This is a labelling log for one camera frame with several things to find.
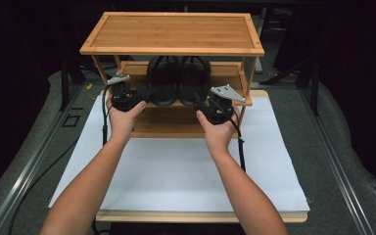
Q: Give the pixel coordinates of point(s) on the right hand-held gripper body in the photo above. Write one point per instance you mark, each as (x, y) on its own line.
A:
(218, 109)

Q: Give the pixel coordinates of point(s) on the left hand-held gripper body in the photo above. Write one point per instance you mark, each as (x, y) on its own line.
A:
(125, 98)

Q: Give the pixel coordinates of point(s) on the black slipper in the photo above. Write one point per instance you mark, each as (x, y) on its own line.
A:
(194, 81)
(163, 81)

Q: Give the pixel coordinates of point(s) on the wooden three-tier shoe rack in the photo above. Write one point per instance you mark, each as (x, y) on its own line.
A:
(173, 32)

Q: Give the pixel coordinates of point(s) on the person's right hand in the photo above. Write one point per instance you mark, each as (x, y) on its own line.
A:
(220, 137)

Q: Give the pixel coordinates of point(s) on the person's left hand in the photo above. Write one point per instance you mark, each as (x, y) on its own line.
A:
(122, 125)

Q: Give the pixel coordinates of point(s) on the yellow floor tag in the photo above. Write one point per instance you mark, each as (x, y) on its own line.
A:
(89, 87)

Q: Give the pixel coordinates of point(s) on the black stand pole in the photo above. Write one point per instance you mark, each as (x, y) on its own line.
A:
(64, 84)
(314, 91)

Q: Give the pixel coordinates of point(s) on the white table mat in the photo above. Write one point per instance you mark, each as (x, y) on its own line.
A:
(173, 176)

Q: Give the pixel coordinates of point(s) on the metal floor rail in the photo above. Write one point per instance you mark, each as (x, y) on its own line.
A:
(29, 169)
(336, 163)

